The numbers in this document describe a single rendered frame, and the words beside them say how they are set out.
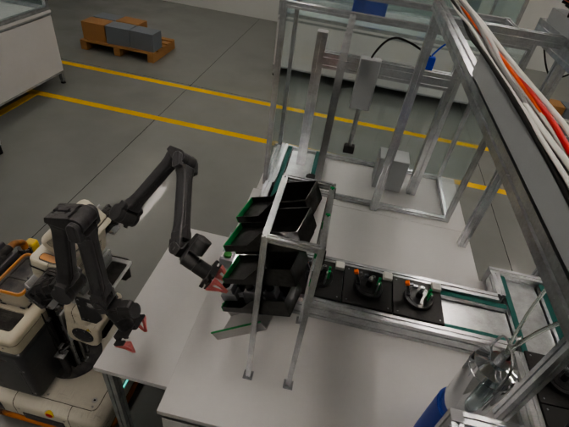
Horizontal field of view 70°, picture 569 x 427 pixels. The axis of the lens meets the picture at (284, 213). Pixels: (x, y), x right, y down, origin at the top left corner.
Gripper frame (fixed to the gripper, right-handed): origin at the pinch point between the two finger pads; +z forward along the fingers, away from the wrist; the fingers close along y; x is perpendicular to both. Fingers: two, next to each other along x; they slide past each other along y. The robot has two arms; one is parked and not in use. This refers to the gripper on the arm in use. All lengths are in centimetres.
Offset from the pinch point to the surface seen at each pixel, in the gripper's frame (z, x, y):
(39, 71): -279, 250, 303
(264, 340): 32.2, 29.7, 10.1
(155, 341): -7, 50, -7
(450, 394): 77, -33, -11
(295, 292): 19.5, -16.9, 1.5
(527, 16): 258, -105, 859
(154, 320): -12, 53, 2
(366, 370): 73, 8, 11
